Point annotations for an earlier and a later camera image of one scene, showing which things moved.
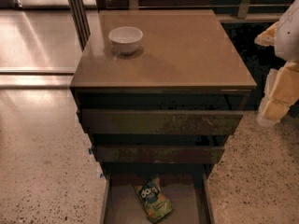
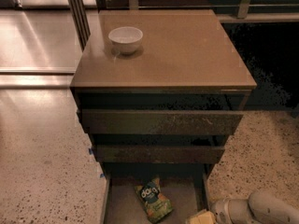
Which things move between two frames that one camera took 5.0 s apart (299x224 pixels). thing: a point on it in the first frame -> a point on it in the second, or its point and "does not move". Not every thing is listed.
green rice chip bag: [157, 206] does not move
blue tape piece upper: [91, 151] does not move
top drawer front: [159, 121] does not move
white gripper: [289, 36] -> [224, 211]
